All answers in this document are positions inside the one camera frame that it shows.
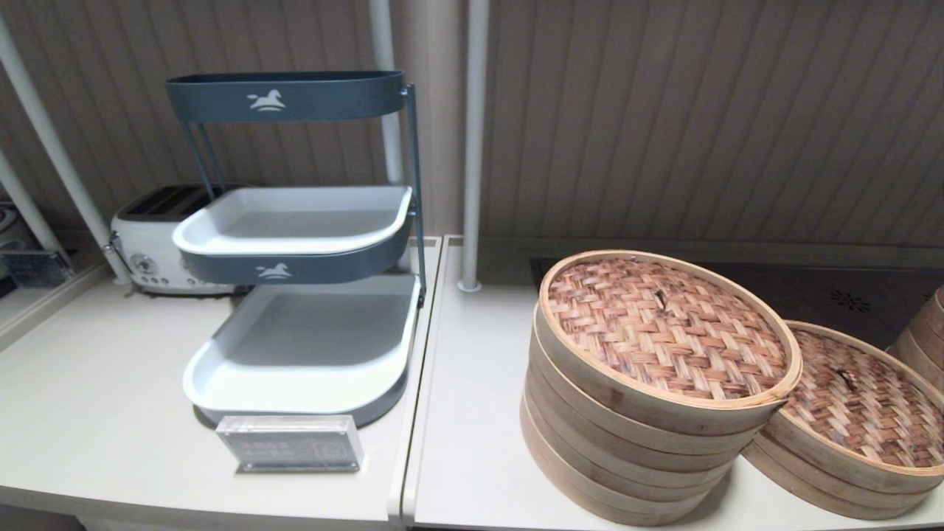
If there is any small woven bamboo steamer lid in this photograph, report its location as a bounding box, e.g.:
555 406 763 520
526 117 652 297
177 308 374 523
760 319 944 496

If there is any large bamboo steamer basket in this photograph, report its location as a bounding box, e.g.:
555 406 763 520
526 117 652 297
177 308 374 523
519 398 732 527
525 347 760 480

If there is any low bamboo steamer base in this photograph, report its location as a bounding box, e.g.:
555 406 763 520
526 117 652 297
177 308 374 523
741 435 944 521

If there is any bamboo steamer stack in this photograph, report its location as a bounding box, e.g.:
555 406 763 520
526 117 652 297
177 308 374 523
885 286 944 393

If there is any white metal support pole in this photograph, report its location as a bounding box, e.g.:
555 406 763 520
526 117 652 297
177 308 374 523
457 0 491 293
0 151 64 256
367 0 408 185
0 15 133 285

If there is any white-lined blue-grey rack tray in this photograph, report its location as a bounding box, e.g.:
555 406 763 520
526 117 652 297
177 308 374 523
172 184 414 287
182 274 423 428

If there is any blue-grey oval rack shelf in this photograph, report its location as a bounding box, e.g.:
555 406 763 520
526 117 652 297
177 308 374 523
165 71 406 123

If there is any clear acrylic warning sign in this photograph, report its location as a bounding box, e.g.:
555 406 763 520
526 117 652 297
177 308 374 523
215 414 364 473

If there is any white retro toaster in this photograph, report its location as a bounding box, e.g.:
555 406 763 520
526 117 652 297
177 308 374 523
109 183 238 297

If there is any small dark acrylic sign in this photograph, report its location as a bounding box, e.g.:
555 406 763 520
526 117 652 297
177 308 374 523
0 249 74 290

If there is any blue-grey metal rack frame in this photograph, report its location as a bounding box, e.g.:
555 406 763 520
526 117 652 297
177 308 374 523
181 83 428 308

